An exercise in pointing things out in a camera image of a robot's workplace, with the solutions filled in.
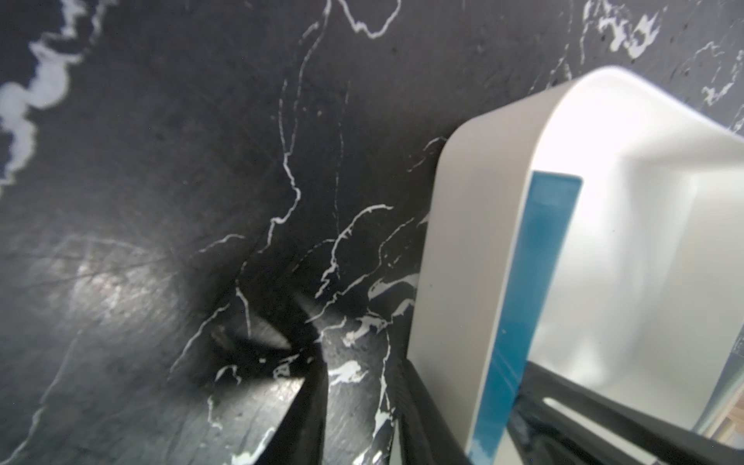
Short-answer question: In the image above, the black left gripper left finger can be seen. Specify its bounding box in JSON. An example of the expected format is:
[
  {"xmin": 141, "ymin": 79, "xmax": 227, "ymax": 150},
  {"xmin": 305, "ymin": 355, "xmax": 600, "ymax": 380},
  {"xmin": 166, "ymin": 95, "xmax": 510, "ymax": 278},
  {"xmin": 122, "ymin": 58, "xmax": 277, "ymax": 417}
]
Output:
[{"xmin": 255, "ymin": 360, "xmax": 329, "ymax": 465}]

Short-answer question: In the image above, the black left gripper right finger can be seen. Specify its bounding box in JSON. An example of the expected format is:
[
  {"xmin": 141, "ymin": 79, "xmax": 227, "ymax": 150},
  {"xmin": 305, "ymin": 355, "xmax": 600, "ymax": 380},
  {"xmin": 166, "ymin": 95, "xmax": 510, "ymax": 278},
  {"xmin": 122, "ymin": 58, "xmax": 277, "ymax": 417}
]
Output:
[{"xmin": 507, "ymin": 362, "xmax": 743, "ymax": 464}]

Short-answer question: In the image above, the white plastic storage box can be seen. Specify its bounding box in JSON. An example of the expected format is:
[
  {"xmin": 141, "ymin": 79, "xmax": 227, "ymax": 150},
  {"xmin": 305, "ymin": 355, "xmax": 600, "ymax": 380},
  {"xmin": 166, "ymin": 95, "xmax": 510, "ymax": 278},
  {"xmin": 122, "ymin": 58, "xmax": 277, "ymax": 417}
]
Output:
[{"xmin": 407, "ymin": 67, "xmax": 743, "ymax": 462}]

